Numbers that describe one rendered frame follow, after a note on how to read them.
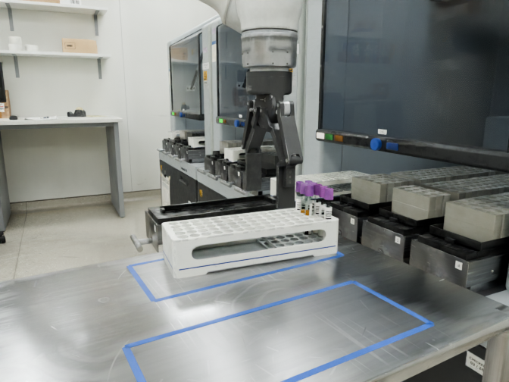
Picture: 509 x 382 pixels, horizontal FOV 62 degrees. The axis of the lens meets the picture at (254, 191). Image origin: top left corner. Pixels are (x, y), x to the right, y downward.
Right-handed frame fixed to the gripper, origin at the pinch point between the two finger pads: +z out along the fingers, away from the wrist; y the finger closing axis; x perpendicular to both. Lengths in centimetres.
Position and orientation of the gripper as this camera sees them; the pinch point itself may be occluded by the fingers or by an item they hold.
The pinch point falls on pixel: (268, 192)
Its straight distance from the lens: 73.1
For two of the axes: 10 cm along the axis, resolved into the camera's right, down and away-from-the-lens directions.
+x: 9.3, -0.8, 3.7
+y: 3.7, 2.1, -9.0
